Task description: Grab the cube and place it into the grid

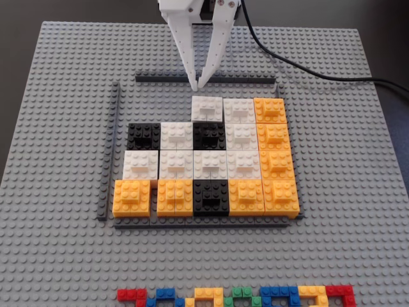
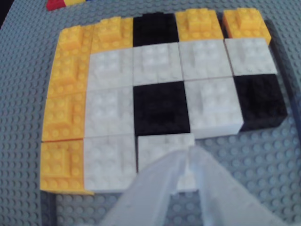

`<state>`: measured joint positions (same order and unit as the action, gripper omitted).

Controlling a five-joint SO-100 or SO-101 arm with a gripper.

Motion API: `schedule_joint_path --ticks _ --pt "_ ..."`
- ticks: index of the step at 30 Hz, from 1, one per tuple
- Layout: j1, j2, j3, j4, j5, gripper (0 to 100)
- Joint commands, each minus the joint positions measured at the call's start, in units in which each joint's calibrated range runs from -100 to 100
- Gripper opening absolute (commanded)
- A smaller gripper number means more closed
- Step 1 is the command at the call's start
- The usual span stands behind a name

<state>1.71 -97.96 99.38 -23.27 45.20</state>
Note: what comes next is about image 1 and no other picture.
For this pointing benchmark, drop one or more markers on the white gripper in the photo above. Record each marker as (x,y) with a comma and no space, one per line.
(175,16)

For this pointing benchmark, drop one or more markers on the white brick cube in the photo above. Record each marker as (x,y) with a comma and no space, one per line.
(211,164)
(140,164)
(207,105)
(239,107)
(176,134)
(242,136)
(176,164)
(244,164)

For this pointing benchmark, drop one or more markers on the black brick cube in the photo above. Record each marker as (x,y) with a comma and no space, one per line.
(209,136)
(143,136)
(211,198)

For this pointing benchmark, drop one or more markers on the yellow brick cube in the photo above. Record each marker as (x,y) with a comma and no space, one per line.
(270,110)
(132,198)
(246,198)
(175,198)
(281,198)
(273,137)
(277,164)

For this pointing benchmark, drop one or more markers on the dark grey brick strip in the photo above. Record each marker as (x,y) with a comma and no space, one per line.
(110,144)
(277,91)
(159,78)
(191,222)

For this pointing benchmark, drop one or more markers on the yellow brick letter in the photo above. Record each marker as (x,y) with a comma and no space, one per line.
(311,290)
(207,291)

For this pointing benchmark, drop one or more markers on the green brick letter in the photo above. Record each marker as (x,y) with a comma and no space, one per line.
(243,291)

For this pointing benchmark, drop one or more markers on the blue brick letter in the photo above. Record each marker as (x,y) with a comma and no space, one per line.
(164,292)
(278,291)

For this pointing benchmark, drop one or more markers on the grey studded baseplate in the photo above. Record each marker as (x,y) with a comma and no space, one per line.
(64,256)

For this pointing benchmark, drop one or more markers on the red brick letter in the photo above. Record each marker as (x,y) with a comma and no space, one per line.
(342,290)
(128,294)

